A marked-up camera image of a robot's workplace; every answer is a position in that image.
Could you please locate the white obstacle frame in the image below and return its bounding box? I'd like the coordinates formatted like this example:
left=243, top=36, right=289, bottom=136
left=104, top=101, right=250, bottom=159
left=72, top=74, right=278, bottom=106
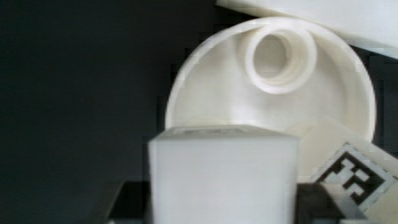
left=216, top=0, right=398, bottom=59

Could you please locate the white stool leg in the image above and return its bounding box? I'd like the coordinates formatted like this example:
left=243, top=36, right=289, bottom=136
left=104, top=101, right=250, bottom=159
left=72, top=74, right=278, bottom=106
left=299, top=118, right=398, bottom=224
left=150, top=125, right=299, bottom=224

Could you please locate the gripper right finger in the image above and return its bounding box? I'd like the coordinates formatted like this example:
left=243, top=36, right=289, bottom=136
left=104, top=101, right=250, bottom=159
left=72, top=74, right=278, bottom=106
left=296, top=181, right=372, bottom=224

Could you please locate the white round stool seat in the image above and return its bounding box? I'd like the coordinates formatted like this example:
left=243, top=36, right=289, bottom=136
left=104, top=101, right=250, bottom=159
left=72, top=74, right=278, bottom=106
left=166, top=17, right=378, bottom=181

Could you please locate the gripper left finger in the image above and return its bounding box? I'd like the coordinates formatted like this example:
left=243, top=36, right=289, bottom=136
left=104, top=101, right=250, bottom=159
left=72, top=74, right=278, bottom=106
left=106, top=181, right=150, bottom=224

